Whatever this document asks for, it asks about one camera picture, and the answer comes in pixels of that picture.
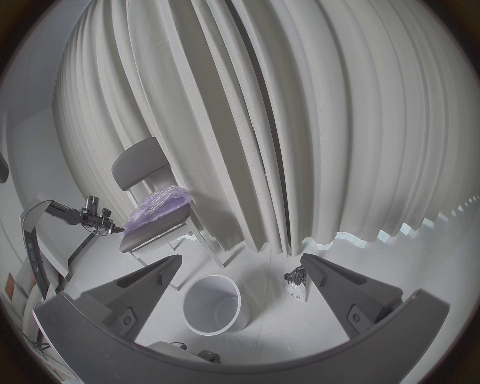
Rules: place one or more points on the purple plastic bag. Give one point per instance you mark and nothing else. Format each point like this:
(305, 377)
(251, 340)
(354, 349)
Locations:
(157, 210)

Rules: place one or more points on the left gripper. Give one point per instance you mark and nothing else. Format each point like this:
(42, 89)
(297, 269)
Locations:
(95, 223)

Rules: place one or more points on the black plastic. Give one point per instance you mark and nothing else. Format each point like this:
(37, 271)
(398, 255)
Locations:
(296, 277)

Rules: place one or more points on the white trash bin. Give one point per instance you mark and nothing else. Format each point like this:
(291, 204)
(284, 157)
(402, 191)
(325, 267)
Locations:
(210, 303)

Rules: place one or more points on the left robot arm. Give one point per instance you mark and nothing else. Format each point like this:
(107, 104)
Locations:
(60, 210)

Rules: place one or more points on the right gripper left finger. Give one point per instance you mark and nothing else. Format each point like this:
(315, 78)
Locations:
(131, 300)

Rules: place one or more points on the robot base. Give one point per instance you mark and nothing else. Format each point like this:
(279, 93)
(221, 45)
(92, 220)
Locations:
(165, 348)

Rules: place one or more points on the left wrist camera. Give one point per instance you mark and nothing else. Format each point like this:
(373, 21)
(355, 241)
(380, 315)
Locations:
(91, 202)

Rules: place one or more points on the white curtain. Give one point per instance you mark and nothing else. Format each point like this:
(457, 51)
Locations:
(168, 93)
(356, 112)

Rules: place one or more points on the white chair grey cushions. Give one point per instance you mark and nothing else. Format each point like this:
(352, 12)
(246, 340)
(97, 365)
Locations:
(138, 165)

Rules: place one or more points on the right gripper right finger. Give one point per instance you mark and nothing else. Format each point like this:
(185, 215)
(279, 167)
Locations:
(356, 300)

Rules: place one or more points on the clear printed wrapper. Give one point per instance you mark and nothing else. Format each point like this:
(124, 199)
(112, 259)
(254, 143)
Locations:
(296, 294)

